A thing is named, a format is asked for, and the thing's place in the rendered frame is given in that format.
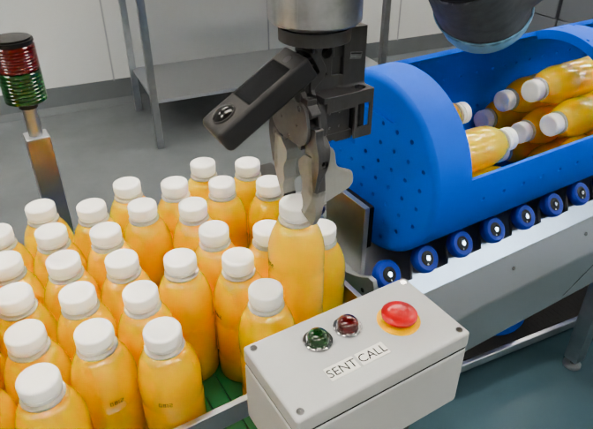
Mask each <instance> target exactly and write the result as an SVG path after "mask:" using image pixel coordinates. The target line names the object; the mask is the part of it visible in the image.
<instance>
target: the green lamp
mask: <svg viewBox="0 0 593 429"><path fill-rule="evenodd" d="M306 341H307V342H308V343H309V344H310V345H311V346H312V347H316V348H321V347H324V346H326V345H327V344H328V343H329V334H328V332H327V331H326V330H325V329H324V328H322V327H314V328H312V329H310V330H309V331H308V333H307V336H306Z"/></svg>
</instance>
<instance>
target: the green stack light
mask: <svg viewBox="0 0 593 429"><path fill-rule="evenodd" d="M0 87H1V91H2V94H3V98H4V102H5V104H7V105H8V106H11V107H29V106H34V105H36V104H39V103H42V102H44V101H46V100H47V98H48V94H47V90H46V87H45V83H44V79H43V76H42V72H41V67H40V68H39V69H38V70H37V71H34V72H31V73H28V74H25V75H19V76H3V75H0Z"/></svg>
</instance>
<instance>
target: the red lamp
mask: <svg viewBox="0 0 593 429"><path fill-rule="evenodd" d="M336 326H337V328H338V329H339V330H340V331H341V332H343V333H345V334H351V333H354V332H356V331H357V330H358V327H359V323H358V319H357V317H355V316H354V315H351V314H343V315H341V316H340V317H339V318H338V320H337V322H336Z"/></svg>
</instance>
